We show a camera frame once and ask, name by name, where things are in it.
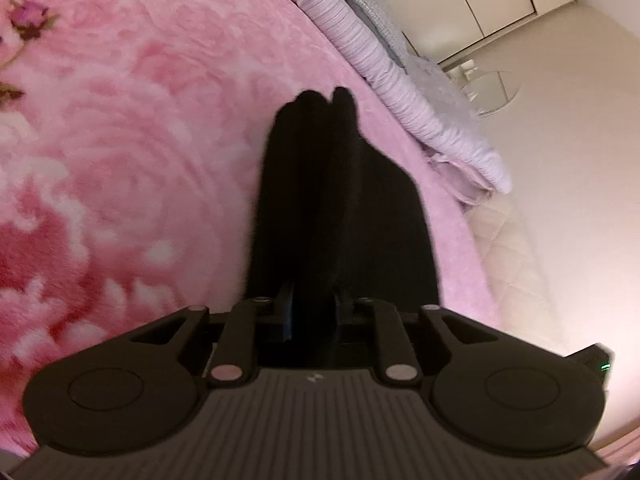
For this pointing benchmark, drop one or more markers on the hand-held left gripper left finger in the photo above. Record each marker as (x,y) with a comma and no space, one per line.
(287,312)

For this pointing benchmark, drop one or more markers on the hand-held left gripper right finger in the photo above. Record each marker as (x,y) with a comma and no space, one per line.
(340,316)

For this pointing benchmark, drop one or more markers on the black garment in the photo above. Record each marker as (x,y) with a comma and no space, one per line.
(345,200)

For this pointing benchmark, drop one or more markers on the beige quilted mattress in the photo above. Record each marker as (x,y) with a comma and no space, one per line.
(520,270)

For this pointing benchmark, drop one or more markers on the pink rose print blanket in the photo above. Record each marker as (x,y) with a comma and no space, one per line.
(125,160)

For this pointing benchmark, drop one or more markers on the round glass table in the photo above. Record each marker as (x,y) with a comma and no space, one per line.
(492,90)

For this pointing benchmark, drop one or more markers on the lilac striped bed sheet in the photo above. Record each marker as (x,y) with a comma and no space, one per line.
(370,45)

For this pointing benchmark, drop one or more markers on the grey pillow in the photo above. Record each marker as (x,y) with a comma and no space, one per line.
(382,12)

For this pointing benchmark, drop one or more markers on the cream wardrobe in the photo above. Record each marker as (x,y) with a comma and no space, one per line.
(450,0)

